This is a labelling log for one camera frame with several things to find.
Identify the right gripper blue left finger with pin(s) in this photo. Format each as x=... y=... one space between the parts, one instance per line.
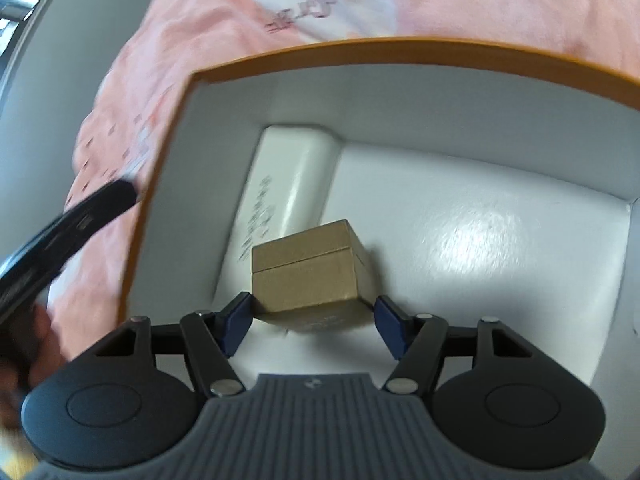
x=233 y=322

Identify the small gold box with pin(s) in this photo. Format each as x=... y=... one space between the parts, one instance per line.
x=316 y=280

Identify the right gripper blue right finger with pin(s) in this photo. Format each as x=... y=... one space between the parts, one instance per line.
x=394 y=325

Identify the orange cardboard box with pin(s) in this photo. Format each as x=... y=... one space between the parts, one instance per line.
x=476 y=193

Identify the white glasses case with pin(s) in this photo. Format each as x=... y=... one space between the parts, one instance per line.
x=284 y=193

